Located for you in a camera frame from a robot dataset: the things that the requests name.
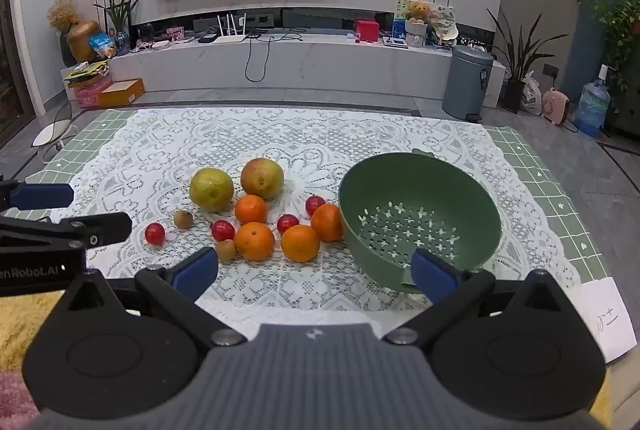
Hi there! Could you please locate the orange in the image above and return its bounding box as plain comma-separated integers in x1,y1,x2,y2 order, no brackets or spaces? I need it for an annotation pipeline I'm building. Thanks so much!
235,194,268,225
235,222,276,261
281,224,321,263
311,203,345,243

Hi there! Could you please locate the large green yellow citrus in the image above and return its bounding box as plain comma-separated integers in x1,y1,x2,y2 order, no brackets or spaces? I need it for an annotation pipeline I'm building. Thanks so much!
189,167,235,213

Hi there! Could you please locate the blue snack bag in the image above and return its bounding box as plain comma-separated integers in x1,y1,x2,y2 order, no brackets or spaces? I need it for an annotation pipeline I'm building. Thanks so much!
88,33,117,59

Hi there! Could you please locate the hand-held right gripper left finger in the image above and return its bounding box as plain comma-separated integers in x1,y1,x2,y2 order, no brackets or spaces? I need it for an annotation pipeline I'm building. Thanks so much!
52,246,246,352

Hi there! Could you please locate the large reddish yellow citrus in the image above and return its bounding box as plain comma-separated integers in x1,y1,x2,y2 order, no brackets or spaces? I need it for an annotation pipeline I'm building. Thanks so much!
240,157,285,200

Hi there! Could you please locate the white router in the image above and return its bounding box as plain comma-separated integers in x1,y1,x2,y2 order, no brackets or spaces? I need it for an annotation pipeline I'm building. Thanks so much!
214,13,248,45

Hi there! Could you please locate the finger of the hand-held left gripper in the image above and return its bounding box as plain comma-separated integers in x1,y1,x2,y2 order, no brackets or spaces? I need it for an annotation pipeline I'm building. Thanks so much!
0,182,75,212
0,211,133,253

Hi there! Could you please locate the dried flower bunch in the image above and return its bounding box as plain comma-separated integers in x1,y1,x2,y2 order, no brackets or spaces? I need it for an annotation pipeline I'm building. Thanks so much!
46,0,81,32

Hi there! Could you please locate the grey pedal bin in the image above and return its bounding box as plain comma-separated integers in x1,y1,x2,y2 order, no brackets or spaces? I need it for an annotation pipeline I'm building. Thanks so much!
442,45,496,123

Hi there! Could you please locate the gold vase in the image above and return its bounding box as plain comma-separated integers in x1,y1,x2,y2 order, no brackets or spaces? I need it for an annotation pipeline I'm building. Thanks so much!
66,21,101,63

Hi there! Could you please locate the white pot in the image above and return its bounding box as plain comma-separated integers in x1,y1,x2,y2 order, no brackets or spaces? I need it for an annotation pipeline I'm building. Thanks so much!
405,21,430,47

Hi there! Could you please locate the leafy green plant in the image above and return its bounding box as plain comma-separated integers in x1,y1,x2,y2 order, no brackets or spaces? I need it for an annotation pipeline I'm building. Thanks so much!
592,0,640,96

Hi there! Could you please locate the white plastic bag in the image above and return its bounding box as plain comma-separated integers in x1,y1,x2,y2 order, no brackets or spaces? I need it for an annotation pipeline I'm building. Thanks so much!
519,77,543,116

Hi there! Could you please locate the black cable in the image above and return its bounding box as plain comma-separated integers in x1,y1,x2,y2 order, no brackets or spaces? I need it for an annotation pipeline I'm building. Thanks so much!
244,27,303,82

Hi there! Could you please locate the long-leaf green plant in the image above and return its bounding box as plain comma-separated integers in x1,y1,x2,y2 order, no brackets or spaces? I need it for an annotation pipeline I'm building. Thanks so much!
92,0,144,42

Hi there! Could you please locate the white paper note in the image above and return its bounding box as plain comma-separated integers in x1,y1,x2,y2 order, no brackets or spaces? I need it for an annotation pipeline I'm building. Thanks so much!
580,276,624,363

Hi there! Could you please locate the blue water bottle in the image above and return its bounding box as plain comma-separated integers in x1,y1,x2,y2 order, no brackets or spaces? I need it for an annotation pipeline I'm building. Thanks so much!
572,65,612,138

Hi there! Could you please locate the potted snake plant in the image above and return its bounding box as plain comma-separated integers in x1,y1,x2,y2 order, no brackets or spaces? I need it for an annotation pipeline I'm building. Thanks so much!
487,7,556,113

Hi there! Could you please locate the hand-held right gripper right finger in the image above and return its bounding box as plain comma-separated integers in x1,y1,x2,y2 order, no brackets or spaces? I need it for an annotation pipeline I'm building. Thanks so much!
382,248,581,350

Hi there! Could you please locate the green colander bowl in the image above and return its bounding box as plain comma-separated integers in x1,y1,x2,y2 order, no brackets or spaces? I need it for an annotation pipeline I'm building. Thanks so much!
338,149,502,295

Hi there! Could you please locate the pink heater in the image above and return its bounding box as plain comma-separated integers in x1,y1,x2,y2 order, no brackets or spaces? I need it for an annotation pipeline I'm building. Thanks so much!
541,87,573,126

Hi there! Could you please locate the pile of yellow green packets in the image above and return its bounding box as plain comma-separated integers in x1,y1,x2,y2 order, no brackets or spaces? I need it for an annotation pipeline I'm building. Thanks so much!
64,61,110,89

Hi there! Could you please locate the orange cardboard box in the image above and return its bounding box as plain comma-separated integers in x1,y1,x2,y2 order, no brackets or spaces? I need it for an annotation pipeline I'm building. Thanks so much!
98,78,145,107

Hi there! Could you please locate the white marble tv console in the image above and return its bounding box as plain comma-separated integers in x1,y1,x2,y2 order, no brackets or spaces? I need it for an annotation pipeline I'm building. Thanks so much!
60,32,506,111

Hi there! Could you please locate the pink fluffy cloth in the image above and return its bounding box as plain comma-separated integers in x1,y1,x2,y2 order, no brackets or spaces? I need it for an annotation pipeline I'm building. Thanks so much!
0,372,38,430

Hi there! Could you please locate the yellow fluffy cloth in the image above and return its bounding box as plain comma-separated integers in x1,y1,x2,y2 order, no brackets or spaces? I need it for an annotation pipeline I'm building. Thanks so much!
0,292,66,391

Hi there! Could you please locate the pink box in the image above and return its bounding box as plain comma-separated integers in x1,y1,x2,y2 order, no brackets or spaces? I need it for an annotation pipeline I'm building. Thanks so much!
74,80,113,108

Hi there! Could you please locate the white oval floor object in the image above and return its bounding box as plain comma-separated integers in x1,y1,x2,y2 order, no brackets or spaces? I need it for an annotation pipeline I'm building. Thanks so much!
31,120,71,147

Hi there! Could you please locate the colourful picture board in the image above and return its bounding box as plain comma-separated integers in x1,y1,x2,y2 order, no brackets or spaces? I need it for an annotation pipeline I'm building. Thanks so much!
393,0,455,46

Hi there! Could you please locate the red box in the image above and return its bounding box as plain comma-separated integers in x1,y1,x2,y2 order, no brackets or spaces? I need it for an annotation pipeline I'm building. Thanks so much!
355,19,380,43

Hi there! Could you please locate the white lace tablecloth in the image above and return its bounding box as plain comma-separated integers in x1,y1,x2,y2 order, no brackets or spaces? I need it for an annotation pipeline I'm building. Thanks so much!
22,107,583,326

